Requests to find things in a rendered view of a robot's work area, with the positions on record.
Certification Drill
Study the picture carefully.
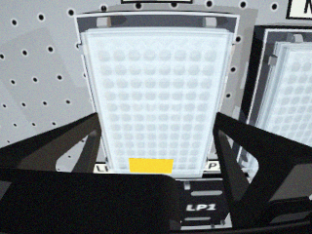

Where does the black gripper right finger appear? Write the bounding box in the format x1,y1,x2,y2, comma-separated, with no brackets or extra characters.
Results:
213,112,312,227

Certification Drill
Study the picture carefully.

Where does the light grey flat base plate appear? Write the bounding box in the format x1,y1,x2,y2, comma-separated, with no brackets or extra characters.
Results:
0,0,312,148

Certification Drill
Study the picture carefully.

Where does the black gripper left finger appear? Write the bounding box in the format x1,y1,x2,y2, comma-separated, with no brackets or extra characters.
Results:
0,112,102,173

